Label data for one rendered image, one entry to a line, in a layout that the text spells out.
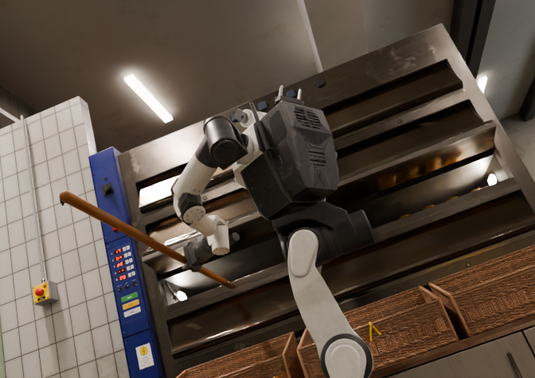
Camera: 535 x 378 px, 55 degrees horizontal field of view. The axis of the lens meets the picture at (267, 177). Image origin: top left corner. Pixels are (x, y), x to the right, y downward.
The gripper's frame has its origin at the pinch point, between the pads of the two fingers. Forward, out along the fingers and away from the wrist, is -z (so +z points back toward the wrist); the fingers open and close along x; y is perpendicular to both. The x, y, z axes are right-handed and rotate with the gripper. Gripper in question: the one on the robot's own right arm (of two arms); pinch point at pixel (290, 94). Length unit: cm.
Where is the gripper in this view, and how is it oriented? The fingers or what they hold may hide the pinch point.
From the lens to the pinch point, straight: 225.2
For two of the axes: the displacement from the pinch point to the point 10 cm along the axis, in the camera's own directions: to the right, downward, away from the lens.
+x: -9.7, -1.7, -1.6
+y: -2.1, 3.5, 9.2
